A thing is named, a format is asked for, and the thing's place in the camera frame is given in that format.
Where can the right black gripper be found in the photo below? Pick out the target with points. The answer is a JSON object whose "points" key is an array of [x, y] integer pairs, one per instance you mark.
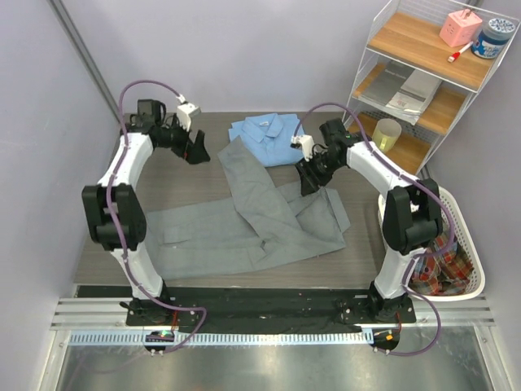
{"points": [[309, 179]]}

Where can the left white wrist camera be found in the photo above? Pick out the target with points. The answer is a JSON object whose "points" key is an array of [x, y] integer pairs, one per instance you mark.
{"points": [[185, 113]]}

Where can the white wire wooden shelf rack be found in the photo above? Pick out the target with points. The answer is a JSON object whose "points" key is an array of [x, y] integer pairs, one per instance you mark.
{"points": [[423, 65]]}

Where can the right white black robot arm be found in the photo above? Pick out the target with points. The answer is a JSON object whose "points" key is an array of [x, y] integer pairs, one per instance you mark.
{"points": [[412, 216]]}

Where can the red white marker pen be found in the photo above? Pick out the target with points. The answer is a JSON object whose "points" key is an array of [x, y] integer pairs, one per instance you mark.
{"points": [[457, 54]]}

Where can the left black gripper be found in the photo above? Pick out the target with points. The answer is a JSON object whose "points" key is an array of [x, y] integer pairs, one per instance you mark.
{"points": [[193, 153]]}

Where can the light blue shirt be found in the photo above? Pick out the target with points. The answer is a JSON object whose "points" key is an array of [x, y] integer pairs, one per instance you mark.
{"points": [[268, 138]]}

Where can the yellow translucent cup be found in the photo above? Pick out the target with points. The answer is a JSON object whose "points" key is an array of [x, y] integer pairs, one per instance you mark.
{"points": [[385, 134]]}

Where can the grey long sleeve shirt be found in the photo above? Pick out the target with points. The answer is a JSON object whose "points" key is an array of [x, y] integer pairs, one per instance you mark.
{"points": [[260, 226]]}

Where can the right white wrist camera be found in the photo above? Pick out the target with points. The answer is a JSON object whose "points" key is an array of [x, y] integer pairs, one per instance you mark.
{"points": [[305, 144]]}

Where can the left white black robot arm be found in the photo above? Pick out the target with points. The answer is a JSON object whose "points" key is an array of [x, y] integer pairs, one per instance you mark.
{"points": [[114, 216]]}

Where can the red plaid shirt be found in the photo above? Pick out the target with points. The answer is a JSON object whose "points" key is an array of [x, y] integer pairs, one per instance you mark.
{"points": [[447, 274]]}

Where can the blue white lidded jar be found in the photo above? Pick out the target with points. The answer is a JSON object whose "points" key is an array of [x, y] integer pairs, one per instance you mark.
{"points": [[493, 36]]}

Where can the white plastic laundry basket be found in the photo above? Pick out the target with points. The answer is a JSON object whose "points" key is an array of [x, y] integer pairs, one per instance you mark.
{"points": [[464, 244]]}

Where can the white slotted cable duct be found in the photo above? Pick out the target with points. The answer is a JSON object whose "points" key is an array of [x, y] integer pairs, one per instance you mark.
{"points": [[160, 338]]}

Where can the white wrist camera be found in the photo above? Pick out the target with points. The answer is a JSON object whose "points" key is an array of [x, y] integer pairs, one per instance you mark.
{"points": [[185, 113], [305, 144]]}

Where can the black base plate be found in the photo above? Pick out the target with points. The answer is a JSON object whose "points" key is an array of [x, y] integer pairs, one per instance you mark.
{"points": [[277, 310]]}

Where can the pink cube power socket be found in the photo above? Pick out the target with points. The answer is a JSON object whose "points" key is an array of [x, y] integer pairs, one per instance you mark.
{"points": [[459, 27]]}

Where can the grey booklet stack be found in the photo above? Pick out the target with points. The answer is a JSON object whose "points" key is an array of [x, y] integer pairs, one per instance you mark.
{"points": [[401, 91]]}

